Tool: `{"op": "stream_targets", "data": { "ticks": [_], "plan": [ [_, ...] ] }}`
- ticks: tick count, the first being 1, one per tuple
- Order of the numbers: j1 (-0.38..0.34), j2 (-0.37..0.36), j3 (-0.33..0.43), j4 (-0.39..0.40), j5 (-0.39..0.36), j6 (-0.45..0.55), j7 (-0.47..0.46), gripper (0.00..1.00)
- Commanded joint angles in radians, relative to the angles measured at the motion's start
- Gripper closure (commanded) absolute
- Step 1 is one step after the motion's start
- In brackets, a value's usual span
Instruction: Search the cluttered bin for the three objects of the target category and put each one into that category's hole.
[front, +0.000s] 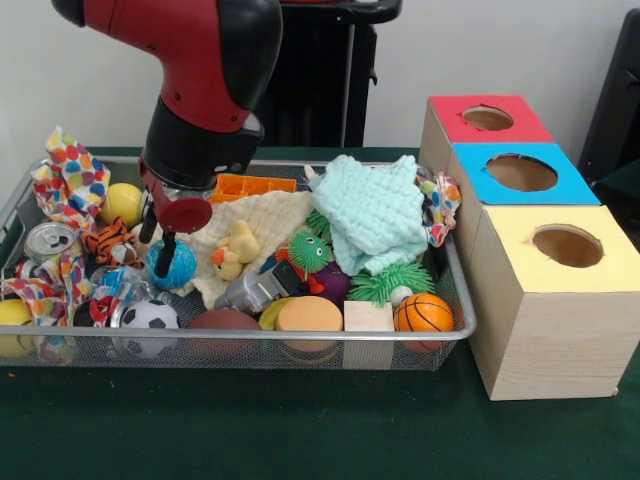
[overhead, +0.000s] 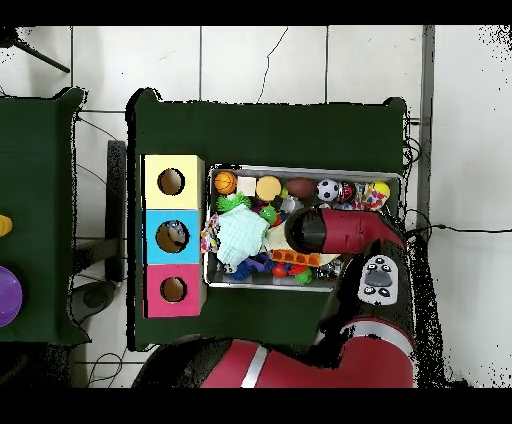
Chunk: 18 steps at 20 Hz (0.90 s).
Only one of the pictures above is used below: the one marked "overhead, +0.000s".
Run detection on mint green knitted cloth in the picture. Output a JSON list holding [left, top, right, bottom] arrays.
[[216, 202, 271, 267]]

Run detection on clear packet with blue label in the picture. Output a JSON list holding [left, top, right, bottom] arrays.
[[164, 220, 188, 246]]

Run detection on wooden box with three holes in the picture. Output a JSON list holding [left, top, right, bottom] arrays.
[[141, 154, 207, 320]]

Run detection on orange foam disc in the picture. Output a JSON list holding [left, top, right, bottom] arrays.
[[255, 175, 283, 203]]

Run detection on plain wooden cube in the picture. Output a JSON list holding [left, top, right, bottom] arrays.
[[236, 176, 258, 197]]

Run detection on green spiky ball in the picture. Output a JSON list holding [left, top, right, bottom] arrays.
[[215, 192, 252, 213]]

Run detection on orange toy basketball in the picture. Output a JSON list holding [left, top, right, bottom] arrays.
[[213, 170, 238, 196]]

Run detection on brown toy football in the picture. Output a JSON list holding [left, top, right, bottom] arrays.
[[285, 177, 317, 200]]

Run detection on orange plastic building block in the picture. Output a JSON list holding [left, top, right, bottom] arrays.
[[271, 248, 322, 268]]

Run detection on black and white soccer ball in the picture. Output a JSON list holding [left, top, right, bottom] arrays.
[[316, 178, 341, 202]]

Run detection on dark green tablecloth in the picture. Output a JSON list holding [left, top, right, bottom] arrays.
[[126, 88, 408, 351]]

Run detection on black flat panel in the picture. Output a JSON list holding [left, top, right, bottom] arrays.
[[106, 139, 128, 281]]

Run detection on grey round base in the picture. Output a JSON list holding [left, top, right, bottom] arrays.
[[71, 279, 118, 325]]

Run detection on neighbouring green table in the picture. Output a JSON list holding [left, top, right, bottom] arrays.
[[0, 87, 91, 347]]

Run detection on purple ball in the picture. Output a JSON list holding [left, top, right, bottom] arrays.
[[0, 265, 24, 329]]

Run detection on black tripod leg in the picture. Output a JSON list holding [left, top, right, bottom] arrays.
[[0, 27, 71, 74]]

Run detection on silver wire mesh bin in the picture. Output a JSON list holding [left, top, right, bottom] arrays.
[[203, 163, 403, 295]]

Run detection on black power cable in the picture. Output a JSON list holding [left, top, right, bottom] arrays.
[[403, 222, 512, 247]]

